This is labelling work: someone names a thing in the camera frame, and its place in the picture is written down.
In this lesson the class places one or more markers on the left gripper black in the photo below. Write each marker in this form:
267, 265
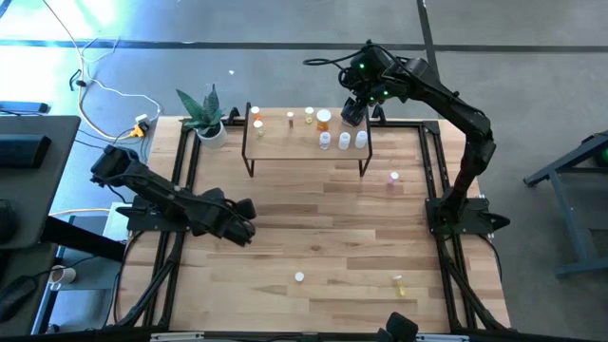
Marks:
214, 214

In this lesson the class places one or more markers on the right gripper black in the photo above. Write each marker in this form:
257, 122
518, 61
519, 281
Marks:
363, 83

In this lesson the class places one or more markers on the large amber pill bottle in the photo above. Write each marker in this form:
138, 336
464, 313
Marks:
324, 119

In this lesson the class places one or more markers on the clear bottle ribbed white cap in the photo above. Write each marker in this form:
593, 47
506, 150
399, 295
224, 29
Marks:
325, 140

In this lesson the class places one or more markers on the yellow-green medicine bottle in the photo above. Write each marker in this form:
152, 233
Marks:
309, 114

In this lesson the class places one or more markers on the small brown medicine bottle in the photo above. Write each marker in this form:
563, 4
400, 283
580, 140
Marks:
290, 121

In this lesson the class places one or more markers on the purple pink medicine bottle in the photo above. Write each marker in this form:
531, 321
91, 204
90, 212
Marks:
393, 178

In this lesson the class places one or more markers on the pale yellow pill bottle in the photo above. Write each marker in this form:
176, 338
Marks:
400, 285

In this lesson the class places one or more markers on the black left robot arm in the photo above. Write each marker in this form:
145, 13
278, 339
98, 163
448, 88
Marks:
157, 190

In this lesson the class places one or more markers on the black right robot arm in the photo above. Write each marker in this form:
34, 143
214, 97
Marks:
451, 107

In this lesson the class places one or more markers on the wooden shelf black metal legs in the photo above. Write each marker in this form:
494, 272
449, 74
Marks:
290, 147

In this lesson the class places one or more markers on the green plant white pot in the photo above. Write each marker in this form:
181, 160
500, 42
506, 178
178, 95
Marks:
211, 135

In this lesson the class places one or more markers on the white floor box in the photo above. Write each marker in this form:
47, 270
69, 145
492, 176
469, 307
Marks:
114, 228

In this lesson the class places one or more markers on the yellow power plug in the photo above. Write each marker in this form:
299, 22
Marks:
138, 130

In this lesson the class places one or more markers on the white power adapter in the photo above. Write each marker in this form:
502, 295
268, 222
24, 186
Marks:
141, 119

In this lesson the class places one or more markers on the black diagonal support beam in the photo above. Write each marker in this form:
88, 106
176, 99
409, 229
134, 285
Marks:
85, 240

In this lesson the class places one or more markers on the white paper cup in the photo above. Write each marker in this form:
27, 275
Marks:
63, 274

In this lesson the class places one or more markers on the dark grey desk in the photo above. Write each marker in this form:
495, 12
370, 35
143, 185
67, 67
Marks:
28, 199

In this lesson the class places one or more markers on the blue grey metal cart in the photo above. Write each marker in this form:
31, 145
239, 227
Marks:
565, 164

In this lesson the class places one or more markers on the black rectangular box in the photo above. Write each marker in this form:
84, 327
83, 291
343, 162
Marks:
24, 151

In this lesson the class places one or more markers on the black computer mouse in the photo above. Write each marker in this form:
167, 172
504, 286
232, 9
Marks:
14, 297

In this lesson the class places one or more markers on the black flat device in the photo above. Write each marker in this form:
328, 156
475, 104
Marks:
24, 107

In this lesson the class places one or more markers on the black clamp mount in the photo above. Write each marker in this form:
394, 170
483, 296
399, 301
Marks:
233, 115
378, 114

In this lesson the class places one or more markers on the black aluminium table frame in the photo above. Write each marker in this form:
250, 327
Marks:
399, 124

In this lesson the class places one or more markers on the white metal bracket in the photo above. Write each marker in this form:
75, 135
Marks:
176, 336
444, 338

